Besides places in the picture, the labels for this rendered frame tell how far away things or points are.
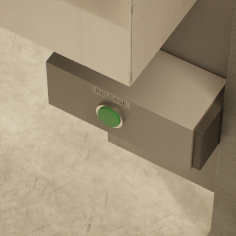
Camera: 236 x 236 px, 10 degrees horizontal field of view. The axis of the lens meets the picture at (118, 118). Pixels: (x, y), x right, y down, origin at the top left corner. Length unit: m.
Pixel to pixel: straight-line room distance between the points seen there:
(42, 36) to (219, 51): 0.24
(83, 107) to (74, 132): 1.40
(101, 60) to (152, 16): 0.07
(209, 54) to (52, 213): 1.37
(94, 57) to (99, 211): 1.53
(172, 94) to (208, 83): 0.05
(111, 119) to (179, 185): 1.35
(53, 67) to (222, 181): 0.25
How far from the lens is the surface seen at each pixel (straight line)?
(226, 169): 1.56
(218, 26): 1.44
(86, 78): 1.49
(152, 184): 2.85
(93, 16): 1.25
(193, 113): 1.46
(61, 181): 2.86
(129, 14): 1.22
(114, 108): 1.50
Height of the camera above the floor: 2.34
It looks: 52 degrees down
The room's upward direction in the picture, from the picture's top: straight up
